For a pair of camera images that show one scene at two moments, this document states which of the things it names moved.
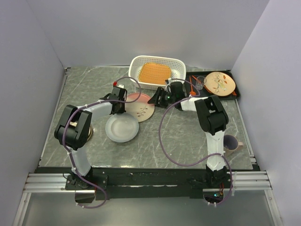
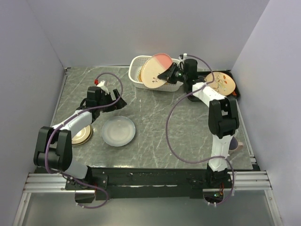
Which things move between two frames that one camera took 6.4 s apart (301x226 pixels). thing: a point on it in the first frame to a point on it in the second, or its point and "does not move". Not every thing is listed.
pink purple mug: x=230 y=144 does not move
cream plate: x=142 y=110 to x=154 y=66
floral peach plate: x=220 y=84 does not move
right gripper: x=160 y=92 to x=168 y=74
